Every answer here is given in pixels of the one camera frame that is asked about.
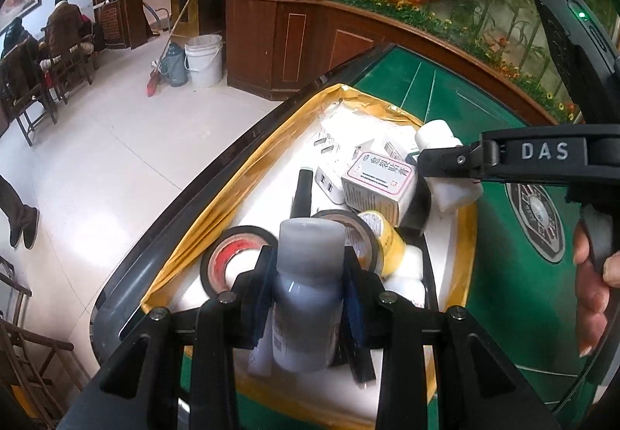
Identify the gold lined box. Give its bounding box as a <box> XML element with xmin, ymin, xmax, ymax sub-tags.
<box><xmin>140</xmin><ymin>82</ymin><xmax>480</xmax><ymax>416</ymax></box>

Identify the white charger adapter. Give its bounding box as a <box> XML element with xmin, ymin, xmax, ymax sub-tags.
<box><xmin>312</xmin><ymin>132</ymin><xmax>354</xmax><ymax>210</ymax></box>

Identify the wooden chair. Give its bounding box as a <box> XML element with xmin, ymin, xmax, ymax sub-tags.
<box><xmin>41</xmin><ymin>26</ymin><xmax>98</xmax><ymax>102</ymax></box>
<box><xmin>0</xmin><ymin>52</ymin><xmax>56</xmax><ymax>146</ymax></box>
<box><xmin>0</xmin><ymin>256</ymin><xmax>90</xmax><ymax>430</ymax></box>

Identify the small white carton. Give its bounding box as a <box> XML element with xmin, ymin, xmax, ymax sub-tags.
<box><xmin>382</xmin><ymin>127</ymin><xmax>422</xmax><ymax>164</ymax></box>

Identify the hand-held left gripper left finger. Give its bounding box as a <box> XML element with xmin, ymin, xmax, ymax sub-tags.
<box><xmin>70</xmin><ymin>245</ymin><xmax>275</xmax><ymax>430</ymax></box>

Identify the yellow cylindrical container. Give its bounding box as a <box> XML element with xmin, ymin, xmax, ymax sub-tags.
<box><xmin>361</xmin><ymin>210</ymin><xmax>406</xmax><ymax>280</ymax></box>

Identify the person's right hand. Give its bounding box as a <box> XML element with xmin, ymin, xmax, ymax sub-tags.
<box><xmin>572</xmin><ymin>219</ymin><xmax>620</xmax><ymax>358</ymax></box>

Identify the green thermos jug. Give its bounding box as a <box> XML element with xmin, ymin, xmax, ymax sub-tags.
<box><xmin>160</xmin><ymin>43</ymin><xmax>188</xmax><ymax>88</ymax></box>

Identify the wooden counter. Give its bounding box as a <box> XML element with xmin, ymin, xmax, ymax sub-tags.
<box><xmin>186</xmin><ymin>0</ymin><xmax>567</xmax><ymax>121</ymax></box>

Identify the white medicine carton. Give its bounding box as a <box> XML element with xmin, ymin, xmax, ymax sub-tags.
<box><xmin>341</xmin><ymin>150</ymin><xmax>417</xmax><ymax>225</ymax></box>

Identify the white bucket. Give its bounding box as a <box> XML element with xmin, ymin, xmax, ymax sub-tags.
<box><xmin>184</xmin><ymin>35</ymin><xmax>224</xmax><ymax>89</ymax></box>

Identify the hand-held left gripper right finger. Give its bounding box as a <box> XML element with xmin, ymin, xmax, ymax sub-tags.
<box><xmin>341</xmin><ymin>247</ymin><xmax>558</xmax><ymax>430</ymax></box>

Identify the black tape roll red core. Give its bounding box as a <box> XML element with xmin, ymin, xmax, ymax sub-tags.
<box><xmin>200</xmin><ymin>225</ymin><xmax>272</xmax><ymax>300</ymax></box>

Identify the large white bottle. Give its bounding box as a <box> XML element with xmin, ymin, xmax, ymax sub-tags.
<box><xmin>270</xmin><ymin>218</ymin><xmax>346</xmax><ymax>373</ymax></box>

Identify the black tape roll tan core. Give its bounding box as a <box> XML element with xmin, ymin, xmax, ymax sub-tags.
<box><xmin>310</xmin><ymin>208</ymin><xmax>386</xmax><ymax>276</ymax></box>

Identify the black rod silver cap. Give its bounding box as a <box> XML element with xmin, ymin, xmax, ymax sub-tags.
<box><xmin>291</xmin><ymin>167</ymin><xmax>315</xmax><ymax>220</ymax></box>

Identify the red broom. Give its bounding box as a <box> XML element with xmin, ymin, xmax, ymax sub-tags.
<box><xmin>145</xmin><ymin>0</ymin><xmax>191</xmax><ymax>98</ymax></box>

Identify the table centre control panel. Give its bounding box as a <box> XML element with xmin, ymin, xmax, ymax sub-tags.
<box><xmin>504</xmin><ymin>181</ymin><xmax>567</xmax><ymax>263</ymax></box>

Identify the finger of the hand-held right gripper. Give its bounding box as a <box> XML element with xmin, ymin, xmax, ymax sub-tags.
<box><xmin>417</xmin><ymin>139</ymin><xmax>502</xmax><ymax>184</ymax></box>

